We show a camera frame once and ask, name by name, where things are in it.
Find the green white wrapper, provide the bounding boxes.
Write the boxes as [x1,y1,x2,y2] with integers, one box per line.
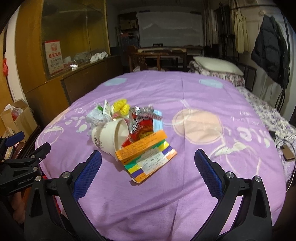
[85,100,112,136]

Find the white paper cup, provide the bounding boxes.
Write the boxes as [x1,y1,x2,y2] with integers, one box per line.
[91,118,129,161]

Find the orange striped medicine box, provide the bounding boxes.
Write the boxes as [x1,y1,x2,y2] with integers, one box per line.
[116,130,177,184]

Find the red snack wrapper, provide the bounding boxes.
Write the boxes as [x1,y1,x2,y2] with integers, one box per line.
[128,106,154,142]

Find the light blue medicine box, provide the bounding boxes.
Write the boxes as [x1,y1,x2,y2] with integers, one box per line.
[152,110,163,133]

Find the person's left hand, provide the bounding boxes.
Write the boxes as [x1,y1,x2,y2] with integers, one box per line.
[11,192,25,223]

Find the brown cardboard box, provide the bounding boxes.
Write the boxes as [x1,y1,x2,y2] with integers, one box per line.
[1,99,38,143]

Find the smartphone on bed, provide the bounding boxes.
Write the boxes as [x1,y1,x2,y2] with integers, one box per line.
[280,145,295,161]

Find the red white boxed carton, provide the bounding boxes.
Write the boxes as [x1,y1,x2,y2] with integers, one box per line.
[44,40,64,75]

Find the wooden glass-door cabinet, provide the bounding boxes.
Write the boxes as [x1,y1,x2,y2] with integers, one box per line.
[16,1,122,120]

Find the white crumpled cloth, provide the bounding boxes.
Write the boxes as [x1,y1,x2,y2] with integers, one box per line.
[90,51,108,63]

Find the purple patterned bed blanket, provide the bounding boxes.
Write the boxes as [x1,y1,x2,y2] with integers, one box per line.
[35,71,286,240]

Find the floral folded quilt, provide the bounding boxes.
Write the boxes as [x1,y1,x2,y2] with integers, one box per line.
[189,61,245,87]

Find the wooden desk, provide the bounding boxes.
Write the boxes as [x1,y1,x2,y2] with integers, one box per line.
[126,46,187,72]

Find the white pillow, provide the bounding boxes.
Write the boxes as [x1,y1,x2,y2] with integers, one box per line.
[193,56,244,76]

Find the white projection screen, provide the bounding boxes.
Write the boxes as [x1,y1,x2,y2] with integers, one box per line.
[137,11,204,48]

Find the dark hanging jacket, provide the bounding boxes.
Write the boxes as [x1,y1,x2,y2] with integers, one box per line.
[251,15,290,89]

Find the beige hanging garment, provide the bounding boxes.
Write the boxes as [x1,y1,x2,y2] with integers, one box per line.
[230,1,250,54]

